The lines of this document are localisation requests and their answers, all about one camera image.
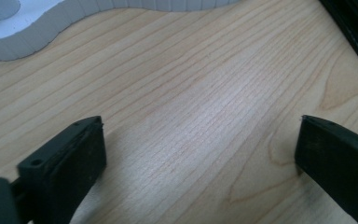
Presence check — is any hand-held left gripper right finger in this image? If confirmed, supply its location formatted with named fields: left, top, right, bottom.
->
left=294, top=114, right=358, bottom=224

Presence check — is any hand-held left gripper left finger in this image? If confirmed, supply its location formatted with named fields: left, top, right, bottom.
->
left=16, top=115, right=108, bottom=224

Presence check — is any black object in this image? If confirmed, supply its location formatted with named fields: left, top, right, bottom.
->
left=318, top=0, right=358, bottom=62

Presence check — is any white wavy-edged holder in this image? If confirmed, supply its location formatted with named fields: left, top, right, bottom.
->
left=0, top=0, right=241, bottom=63

